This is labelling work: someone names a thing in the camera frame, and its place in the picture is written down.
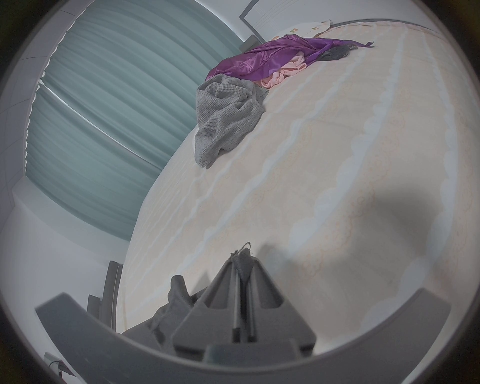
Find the pink garment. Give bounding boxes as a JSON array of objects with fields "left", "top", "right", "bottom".
[{"left": 255, "top": 56, "right": 309, "bottom": 89}]

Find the grey knit garment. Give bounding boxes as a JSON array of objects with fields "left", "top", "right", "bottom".
[{"left": 194, "top": 74, "right": 269, "bottom": 169}]

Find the black chest of drawers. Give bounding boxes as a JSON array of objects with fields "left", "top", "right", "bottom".
[{"left": 87, "top": 260, "right": 124, "bottom": 331}]

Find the blue-green curtain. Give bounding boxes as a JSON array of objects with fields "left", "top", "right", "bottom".
[
  {"left": 39, "top": 0, "right": 259, "bottom": 169},
  {"left": 24, "top": 84, "right": 166, "bottom": 241}
]

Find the grey bedside table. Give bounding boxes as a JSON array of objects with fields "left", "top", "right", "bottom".
[{"left": 240, "top": 35, "right": 264, "bottom": 53}]

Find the white printed pillow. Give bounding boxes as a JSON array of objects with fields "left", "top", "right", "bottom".
[{"left": 289, "top": 19, "right": 333, "bottom": 35}]

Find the purple satin garment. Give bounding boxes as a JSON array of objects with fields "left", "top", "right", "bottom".
[{"left": 204, "top": 34, "right": 376, "bottom": 81}]

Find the black T-shirt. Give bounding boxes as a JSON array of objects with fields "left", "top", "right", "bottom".
[{"left": 122, "top": 242, "right": 259, "bottom": 351}]

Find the bed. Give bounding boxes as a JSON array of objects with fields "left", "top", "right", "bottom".
[{"left": 116, "top": 0, "right": 479, "bottom": 355}]

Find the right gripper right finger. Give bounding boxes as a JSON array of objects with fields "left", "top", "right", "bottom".
[{"left": 244, "top": 257, "right": 318, "bottom": 356}]

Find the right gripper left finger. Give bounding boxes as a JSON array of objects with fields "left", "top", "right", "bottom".
[{"left": 172, "top": 258, "right": 241, "bottom": 358}]

